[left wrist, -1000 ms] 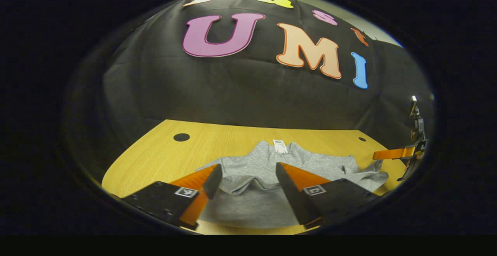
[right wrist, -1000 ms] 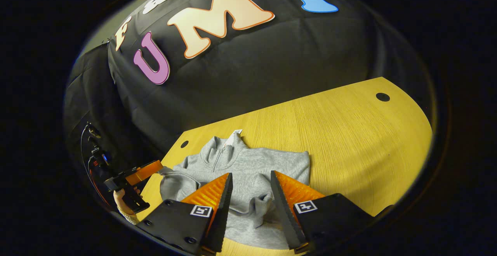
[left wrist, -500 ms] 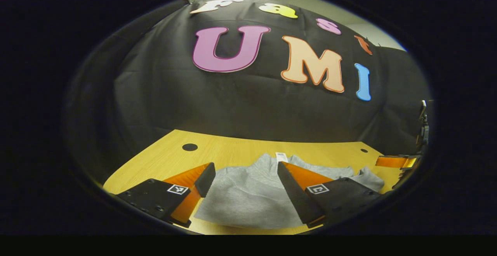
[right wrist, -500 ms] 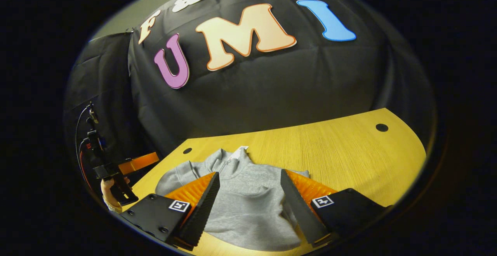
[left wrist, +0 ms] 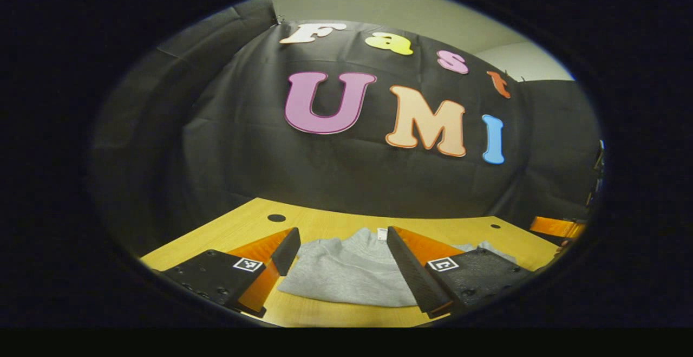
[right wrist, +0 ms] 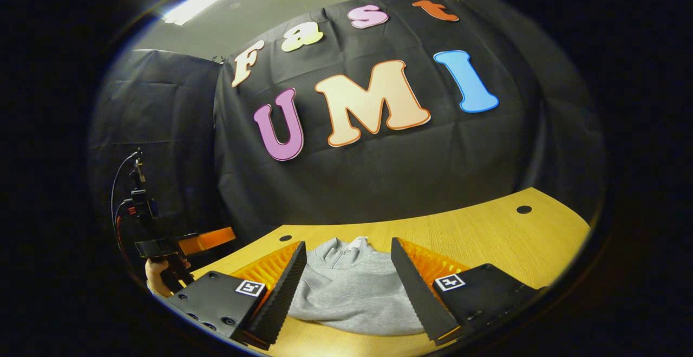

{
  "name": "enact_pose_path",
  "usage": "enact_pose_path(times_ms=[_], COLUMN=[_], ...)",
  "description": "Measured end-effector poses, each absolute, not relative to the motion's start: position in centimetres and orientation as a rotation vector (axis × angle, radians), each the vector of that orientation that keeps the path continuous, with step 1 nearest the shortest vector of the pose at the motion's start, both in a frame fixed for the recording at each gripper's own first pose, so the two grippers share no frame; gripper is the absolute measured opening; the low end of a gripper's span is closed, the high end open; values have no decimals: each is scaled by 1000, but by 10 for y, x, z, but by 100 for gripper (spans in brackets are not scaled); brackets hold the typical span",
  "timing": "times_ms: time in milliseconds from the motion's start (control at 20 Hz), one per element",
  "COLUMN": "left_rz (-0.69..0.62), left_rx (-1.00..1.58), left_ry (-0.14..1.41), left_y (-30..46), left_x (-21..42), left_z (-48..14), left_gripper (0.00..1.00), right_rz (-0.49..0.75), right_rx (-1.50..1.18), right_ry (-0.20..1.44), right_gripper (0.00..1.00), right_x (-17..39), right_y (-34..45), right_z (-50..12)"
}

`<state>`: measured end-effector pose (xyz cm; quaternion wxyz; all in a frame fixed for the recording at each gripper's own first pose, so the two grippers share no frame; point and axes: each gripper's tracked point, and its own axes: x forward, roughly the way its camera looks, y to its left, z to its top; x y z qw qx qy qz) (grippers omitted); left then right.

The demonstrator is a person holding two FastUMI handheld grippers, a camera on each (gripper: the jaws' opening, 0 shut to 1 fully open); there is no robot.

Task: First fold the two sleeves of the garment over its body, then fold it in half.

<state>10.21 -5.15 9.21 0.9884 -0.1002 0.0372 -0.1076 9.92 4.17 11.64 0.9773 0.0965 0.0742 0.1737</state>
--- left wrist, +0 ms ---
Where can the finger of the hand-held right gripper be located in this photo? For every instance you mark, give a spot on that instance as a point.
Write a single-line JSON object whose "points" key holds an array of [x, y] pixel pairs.
{"points": [[557, 227]]}

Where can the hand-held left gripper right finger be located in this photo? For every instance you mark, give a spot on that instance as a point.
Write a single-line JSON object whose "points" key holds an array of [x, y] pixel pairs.
{"points": [[411, 276]]}

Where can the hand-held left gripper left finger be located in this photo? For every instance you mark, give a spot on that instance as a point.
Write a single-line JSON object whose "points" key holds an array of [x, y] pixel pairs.
{"points": [[286, 251]]}

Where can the grey sweatshirt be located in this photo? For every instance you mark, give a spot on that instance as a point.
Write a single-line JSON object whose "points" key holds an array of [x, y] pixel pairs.
{"points": [[346, 276]]}

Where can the black backdrop cloth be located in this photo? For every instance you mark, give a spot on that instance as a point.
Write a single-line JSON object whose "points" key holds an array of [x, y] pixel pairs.
{"points": [[352, 173]]}

